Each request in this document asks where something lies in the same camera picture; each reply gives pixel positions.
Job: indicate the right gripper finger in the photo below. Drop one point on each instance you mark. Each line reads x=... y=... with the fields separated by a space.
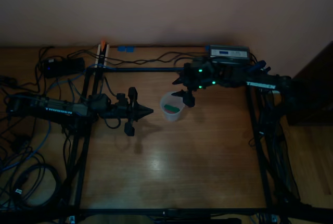
x=188 y=99
x=180 y=80

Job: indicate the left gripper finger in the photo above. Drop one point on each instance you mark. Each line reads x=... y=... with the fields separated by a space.
x=134 y=96
x=130 y=127

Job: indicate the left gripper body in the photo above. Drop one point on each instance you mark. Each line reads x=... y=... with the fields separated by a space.
x=119 y=110

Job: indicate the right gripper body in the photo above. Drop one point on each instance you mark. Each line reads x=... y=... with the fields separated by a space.
x=193 y=76

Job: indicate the red and green cube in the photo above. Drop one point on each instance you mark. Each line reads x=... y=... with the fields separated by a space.
x=171 y=109

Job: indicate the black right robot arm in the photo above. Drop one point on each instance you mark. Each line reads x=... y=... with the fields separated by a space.
x=260 y=80

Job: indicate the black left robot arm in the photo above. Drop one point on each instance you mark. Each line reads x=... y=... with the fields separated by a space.
x=59 y=108

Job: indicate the black power supply box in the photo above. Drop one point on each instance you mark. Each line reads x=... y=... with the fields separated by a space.
x=229 y=52

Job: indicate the translucent plastic cup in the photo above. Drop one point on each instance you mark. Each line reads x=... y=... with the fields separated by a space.
x=173 y=117

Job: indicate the white strip orange tip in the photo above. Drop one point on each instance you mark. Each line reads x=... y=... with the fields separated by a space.
x=102 y=54

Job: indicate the black power adapter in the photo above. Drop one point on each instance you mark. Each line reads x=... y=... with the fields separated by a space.
x=63 y=66

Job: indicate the dark wooden cabinet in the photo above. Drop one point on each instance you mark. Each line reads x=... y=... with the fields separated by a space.
x=317 y=91

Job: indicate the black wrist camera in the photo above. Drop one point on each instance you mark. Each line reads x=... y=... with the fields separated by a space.
x=121 y=97

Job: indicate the black aluminium frame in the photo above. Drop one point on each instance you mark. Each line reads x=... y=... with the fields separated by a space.
x=130 y=69

